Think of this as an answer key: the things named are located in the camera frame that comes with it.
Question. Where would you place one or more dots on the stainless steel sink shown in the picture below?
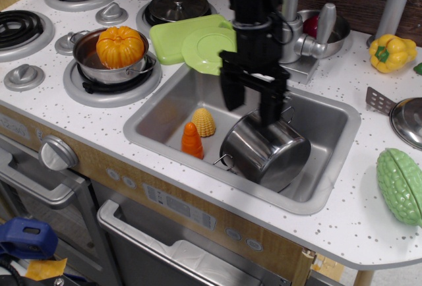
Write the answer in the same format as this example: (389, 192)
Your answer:
(329, 125)

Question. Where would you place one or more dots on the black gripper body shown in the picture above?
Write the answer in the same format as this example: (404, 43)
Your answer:
(255, 64)

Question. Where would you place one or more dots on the silver dishwasher door handle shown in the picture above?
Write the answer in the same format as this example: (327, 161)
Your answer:
(152, 249)

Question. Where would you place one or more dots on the orange toy carrot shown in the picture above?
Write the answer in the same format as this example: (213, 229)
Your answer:
(191, 141)

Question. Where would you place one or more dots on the metal spatula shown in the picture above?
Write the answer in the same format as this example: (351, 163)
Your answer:
(378, 101)

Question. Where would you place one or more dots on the silver oven door handle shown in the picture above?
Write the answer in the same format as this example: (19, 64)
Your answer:
(21, 170)

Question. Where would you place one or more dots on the silver oven dial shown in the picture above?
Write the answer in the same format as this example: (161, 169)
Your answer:
(56, 155)

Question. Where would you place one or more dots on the steel pot lid on burner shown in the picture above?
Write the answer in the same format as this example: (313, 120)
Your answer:
(163, 11)

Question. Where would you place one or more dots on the orange toy pumpkin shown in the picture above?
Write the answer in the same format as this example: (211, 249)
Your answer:
(119, 47)

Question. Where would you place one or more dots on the green plastic plate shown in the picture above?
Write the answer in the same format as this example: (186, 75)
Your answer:
(201, 49)

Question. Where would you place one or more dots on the green cutting board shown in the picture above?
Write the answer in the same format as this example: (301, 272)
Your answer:
(168, 38)

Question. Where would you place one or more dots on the steel lid right edge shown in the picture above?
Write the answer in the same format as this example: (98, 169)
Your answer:
(405, 120)

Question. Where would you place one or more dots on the silver toy faucet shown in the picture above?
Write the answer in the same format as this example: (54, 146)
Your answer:
(301, 52)

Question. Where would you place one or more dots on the red toy fruit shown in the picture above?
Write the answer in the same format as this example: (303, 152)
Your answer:
(310, 26)

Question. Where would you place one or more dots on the silver stove knob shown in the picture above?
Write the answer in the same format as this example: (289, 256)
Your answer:
(65, 44)
(111, 15)
(24, 78)

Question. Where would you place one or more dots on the silver vertical pole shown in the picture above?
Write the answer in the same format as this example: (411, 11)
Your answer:
(391, 17)

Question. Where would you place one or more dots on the steel pot on burner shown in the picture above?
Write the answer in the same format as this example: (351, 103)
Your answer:
(86, 57)

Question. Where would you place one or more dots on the black coil burner left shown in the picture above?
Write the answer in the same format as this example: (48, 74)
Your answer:
(24, 33)

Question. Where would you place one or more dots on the steel bowl behind faucet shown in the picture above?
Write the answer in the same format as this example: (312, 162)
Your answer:
(340, 32)

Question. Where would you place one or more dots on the green toy bitter gourd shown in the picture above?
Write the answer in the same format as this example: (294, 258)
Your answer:
(399, 180)

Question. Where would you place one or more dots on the yellow toy bell pepper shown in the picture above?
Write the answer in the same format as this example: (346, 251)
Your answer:
(390, 53)

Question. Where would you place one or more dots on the steel pot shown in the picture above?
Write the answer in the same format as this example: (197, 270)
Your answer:
(86, 57)
(270, 156)

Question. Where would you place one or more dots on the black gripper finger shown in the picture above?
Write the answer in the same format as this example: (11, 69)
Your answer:
(271, 106)
(233, 90)

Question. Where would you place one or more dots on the blue clamp tool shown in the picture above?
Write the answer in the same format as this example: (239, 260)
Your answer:
(28, 239)

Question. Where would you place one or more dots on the small green toy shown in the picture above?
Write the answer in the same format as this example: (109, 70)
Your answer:
(418, 69)

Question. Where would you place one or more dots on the yellow toy corn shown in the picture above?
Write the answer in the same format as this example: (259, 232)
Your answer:
(204, 122)

